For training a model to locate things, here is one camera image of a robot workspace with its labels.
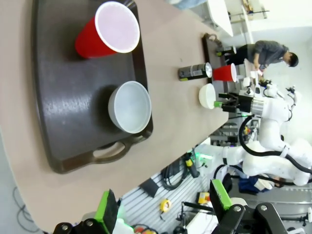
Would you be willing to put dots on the white counter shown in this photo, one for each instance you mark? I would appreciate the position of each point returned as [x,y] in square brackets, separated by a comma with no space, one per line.
[221,17]

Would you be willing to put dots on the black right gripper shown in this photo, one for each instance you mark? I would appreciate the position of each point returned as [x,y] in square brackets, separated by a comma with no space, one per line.
[245,104]

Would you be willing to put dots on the white foam bowl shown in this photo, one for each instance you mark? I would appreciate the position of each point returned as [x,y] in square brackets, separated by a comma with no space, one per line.
[131,107]
[207,96]

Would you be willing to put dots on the red plastic cup white inside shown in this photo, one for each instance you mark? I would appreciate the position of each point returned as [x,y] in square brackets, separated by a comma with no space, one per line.
[92,41]
[223,73]

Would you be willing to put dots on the person in grey sweater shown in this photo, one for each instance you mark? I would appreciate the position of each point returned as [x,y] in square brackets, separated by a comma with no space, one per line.
[268,53]

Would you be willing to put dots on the yellow emergency stop box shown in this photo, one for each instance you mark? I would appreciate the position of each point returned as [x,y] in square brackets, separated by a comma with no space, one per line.
[202,197]

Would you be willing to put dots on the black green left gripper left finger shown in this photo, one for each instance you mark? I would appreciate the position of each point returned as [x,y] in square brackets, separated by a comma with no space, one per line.
[111,209]

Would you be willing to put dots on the black flat pad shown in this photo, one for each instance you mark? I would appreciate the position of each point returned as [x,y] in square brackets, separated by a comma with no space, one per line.
[150,187]

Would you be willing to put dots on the dark brown serving tray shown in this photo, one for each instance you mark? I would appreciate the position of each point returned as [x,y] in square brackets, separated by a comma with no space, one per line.
[68,97]
[209,53]

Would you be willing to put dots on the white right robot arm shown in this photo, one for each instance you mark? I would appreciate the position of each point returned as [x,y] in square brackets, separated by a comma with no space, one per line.
[270,131]

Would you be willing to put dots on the yellow tape measure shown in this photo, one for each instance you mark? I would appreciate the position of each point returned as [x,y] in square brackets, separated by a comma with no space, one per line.
[165,204]

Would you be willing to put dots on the black drink can silver lid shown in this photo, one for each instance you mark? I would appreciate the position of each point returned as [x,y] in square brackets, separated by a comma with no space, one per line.
[192,72]

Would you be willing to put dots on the black Pepsi can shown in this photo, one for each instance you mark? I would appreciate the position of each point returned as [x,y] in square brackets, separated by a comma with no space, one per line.
[225,50]

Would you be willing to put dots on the blue cloth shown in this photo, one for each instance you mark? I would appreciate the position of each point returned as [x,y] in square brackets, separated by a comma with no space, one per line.
[246,185]

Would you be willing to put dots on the person in light blue clothes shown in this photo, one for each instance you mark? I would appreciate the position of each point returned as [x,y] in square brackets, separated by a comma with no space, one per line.
[187,3]

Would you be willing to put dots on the black yellow handheld controller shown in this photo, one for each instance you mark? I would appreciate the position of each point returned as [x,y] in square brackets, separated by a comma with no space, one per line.
[191,165]

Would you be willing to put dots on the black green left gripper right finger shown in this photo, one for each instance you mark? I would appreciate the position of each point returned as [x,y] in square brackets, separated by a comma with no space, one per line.
[219,202]

